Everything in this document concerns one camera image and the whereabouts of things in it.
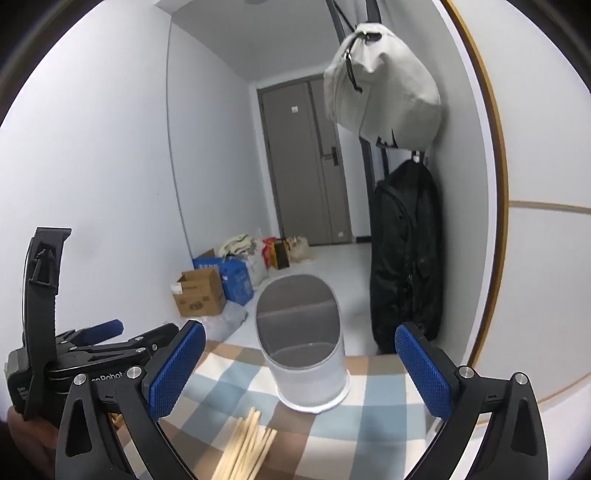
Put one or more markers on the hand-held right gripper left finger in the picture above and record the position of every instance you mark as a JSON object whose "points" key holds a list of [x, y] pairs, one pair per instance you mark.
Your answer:
{"points": [[178, 364]]}

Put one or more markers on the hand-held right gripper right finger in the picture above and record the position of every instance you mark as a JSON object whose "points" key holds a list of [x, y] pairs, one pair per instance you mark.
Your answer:
{"points": [[422, 369]]}

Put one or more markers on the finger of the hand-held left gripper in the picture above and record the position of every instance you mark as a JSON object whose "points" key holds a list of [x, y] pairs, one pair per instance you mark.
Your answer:
{"points": [[104, 330], [154, 339]]}

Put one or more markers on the white plastic utensil holder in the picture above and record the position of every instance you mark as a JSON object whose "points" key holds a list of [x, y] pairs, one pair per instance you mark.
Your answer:
{"points": [[314, 383]]}

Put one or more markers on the pile of wooden chopsticks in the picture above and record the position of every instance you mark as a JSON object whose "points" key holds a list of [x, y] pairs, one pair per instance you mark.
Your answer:
{"points": [[244, 452]]}

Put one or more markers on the person's left hand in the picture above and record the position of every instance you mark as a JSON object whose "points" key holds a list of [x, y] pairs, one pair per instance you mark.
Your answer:
{"points": [[32, 438]]}

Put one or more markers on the brown cardboard box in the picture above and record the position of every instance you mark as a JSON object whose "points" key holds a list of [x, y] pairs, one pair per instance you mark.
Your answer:
{"points": [[203, 300]]}

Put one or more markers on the clear plastic wrap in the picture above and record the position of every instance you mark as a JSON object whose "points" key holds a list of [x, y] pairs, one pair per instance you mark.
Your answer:
{"points": [[226, 323]]}

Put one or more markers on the checked tablecloth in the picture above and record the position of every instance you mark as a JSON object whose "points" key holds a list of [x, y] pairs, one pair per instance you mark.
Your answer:
{"points": [[369, 438]]}

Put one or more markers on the blue cardboard box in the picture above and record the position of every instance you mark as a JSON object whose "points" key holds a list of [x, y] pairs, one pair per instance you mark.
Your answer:
{"points": [[238, 281]]}

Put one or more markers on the black backpack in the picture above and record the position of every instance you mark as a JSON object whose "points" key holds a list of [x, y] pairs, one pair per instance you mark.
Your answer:
{"points": [[406, 254]]}

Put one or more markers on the red bag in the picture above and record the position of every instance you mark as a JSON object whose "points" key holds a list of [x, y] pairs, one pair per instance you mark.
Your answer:
{"points": [[268, 251]]}

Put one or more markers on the black and yellow paper bag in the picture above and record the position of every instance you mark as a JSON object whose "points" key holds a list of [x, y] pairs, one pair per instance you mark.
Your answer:
{"points": [[280, 256]]}

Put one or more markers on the translucent plastic bag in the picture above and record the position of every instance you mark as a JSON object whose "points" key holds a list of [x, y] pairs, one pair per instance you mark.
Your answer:
{"points": [[300, 249]]}

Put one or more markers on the beige canvas bag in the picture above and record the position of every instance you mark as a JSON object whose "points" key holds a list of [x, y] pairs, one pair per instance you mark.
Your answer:
{"points": [[392, 92]]}

